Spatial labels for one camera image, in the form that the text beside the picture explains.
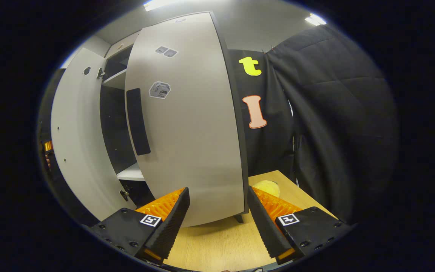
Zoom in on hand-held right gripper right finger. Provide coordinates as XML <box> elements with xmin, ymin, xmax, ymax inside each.
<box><xmin>247</xmin><ymin>185</ymin><xmax>353</xmax><ymax>265</ymax></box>

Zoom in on ceiling light panel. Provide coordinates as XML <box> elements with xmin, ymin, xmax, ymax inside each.
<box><xmin>305</xmin><ymin>13</ymin><xmax>327</xmax><ymax>26</ymax></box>

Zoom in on white shoe cabinet door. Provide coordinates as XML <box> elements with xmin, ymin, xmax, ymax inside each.
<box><xmin>50</xmin><ymin>47</ymin><xmax>137</xmax><ymax>221</ymax></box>
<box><xmin>124</xmin><ymin>11</ymin><xmax>249</xmax><ymax>228</ymax></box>

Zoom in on pale yellow round object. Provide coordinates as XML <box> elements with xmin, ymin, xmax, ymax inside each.
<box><xmin>251</xmin><ymin>180</ymin><xmax>281</xmax><ymax>198</ymax></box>

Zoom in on white shoe cabinet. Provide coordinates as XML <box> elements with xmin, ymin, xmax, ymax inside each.
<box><xmin>99</xmin><ymin>32</ymin><xmax>245</xmax><ymax>224</ymax></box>

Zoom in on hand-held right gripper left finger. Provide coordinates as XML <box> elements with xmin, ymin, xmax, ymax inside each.
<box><xmin>89</xmin><ymin>187</ymin><xmax>191</xmax><ymax>263</ymax></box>

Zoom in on black backdrop cloth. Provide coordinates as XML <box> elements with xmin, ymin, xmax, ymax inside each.
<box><xmin>227</xmin><ymin>48</ymin><xmax>297</xmax><ymax>182</ymax></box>
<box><xmin>267</xmin><ymin>25</ymin><xmax>397</xmax><ymax>223</ymax></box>

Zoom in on white cabinet shelf board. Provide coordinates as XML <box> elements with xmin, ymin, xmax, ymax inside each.
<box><xmin>117</xmin><ymin>162</ymin><xmax>146</xmax><ymax>182</ymax></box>
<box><xmin>102</xmin><ymin>68</ymin><xmax>127</xmax><ymax>90</ymax></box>

